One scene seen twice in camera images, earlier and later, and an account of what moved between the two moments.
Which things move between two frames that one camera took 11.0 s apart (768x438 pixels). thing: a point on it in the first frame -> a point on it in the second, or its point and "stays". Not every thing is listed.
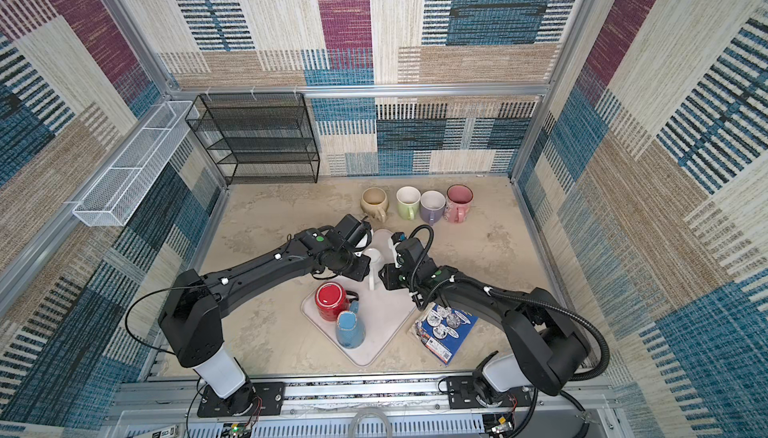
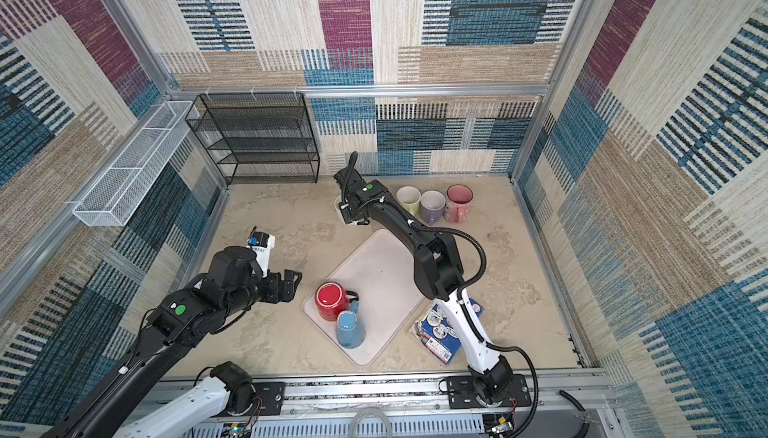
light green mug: x=408 y=201 stays
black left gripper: x=363 y=270 -> x=277 y=294
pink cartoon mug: x=458 y=203 stays
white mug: x=375 y=257 -> x=338 y=200
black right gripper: x=389 y=281 -> x=347 y=215
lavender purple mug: x=432 y=206 stays
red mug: x=331 y=299 stays
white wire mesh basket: x=113 y=197 stays
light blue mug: x=349 y=330 stays
